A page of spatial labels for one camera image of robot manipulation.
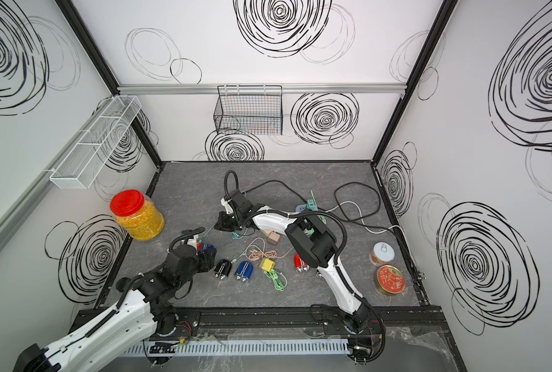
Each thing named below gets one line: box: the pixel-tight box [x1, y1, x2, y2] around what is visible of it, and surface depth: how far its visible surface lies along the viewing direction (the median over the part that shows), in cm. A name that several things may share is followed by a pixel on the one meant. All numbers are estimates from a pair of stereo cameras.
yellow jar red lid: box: [109, 189, 166, 242], surface depth 86 cm
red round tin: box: [374, 265, 406, 295], surface depth 81 cm
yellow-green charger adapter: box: [260, 258, 276, 273], surface depth 85 cm
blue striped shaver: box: [235, 260, 254, 283], surface depth 84 cm
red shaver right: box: [293, 253, 311, 274], surface depth 85 cm
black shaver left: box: [213, 258, 232, 280], surface depth 84 cm
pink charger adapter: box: [266, 230, 281, 247], surface depth 93 cm
